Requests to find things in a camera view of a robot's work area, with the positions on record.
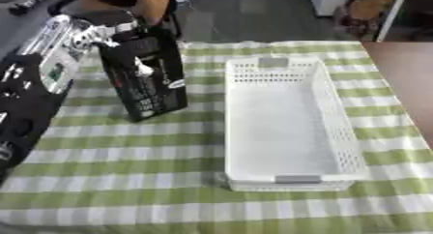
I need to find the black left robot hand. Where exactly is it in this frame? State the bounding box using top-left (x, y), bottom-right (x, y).
top-left (82, 10), bottom-right (175, 81)

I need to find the white perforated plastic basket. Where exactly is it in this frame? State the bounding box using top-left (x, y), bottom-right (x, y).
top-left (223, 56), bottom-right (372, 193)

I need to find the brown bag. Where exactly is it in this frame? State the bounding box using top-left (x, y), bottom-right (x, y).
top-left (332, 0), bottom-right (399, 41)

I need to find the black chair wheel base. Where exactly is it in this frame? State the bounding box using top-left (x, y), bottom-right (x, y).
top-left (0, 0), bottom-right (49, 16)

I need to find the black printed carton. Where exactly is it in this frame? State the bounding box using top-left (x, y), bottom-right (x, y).
top-left (96, 27), bottom-right (191, 124)

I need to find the white slanted board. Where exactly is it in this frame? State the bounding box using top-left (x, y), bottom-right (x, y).
top-left (373, 0), bottom-right (415, 43)

